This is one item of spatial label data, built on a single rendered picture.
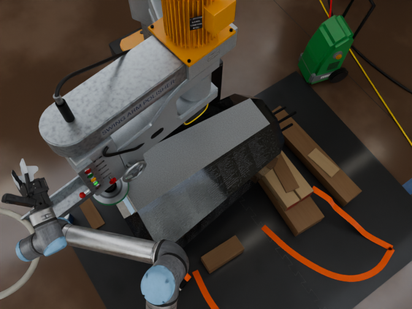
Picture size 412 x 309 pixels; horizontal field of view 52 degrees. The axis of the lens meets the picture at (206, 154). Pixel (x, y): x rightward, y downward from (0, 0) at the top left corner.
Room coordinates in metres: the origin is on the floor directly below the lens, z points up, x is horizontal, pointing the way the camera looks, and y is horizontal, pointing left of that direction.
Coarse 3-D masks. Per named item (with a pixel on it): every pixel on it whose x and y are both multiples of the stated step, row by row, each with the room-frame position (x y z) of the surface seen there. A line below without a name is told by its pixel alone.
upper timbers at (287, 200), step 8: (288, 160) 1.28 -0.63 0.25; (264, 176) 1.15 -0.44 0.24; (272, 176) 1.15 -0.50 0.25; (296, 176) 1.16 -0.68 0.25; (272, 184) 1.09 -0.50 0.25; (280, 184) 1.09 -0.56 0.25; (304, 184) 1.09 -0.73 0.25; (272, 192) 1.05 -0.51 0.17; (280, 192) 1.03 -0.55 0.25; (288, 192) 1.03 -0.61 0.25; (296, 192) 1.03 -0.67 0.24; (304, 192) 1.03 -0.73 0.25; (312, 192) 1.04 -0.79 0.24; (280, 200) 0.97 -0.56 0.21; (288, 200) 0.96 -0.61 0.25; (296, 200) 0.96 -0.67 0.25; (288, 208) 0.92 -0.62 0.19
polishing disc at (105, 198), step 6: (120, 180) 0.86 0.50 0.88; (120, 186) 0.82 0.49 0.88; (126, 186) 0.82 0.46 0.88; (114, 192) 0.79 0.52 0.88; (120, 192) 0.79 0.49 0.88; (126, 192) 0.79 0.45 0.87; (96, 198) 0.75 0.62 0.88; (102, 198) 0.75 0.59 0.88; (108, 198) 0.75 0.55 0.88; (114, 198) 0.75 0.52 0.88; (120, 198) 0.75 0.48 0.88
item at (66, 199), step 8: (72, 184) 0.75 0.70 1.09; (80, 184) 0.76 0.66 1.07; (56, 192) 0.70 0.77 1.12; (64, 192) 0.71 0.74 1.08; (72, 192) 0.72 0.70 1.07; (80, 192) 0.72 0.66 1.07; (88, 192) 0.70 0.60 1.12; (56, 200) 0.67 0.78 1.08; (64, 200) 0.67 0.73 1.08; (72, 200) 0.67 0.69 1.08; (80, 200) 0.66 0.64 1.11; (56, 208) 0.62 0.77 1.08; (64, 208) 0.62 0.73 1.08; (72, 208) 0.62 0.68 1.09; (24, 216) 0.56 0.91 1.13; (56, 216) 0.57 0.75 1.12; (64, 216) 0.58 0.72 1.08
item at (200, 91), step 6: (204, 78) 1.21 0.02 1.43; (210, 78) 1.25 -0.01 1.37; (198, 84) 1.19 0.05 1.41; (204, 84) 1.20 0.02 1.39; (210, 84) 1.25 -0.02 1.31; (192, 90) 1.18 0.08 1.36; (198, 90) 1.19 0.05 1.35; (204, 90) 1.20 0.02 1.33; (186, 96) 1.19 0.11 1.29; (192, 96) 1.18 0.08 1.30; (198, 96) 1.19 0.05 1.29; (204, 96) 1.20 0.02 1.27
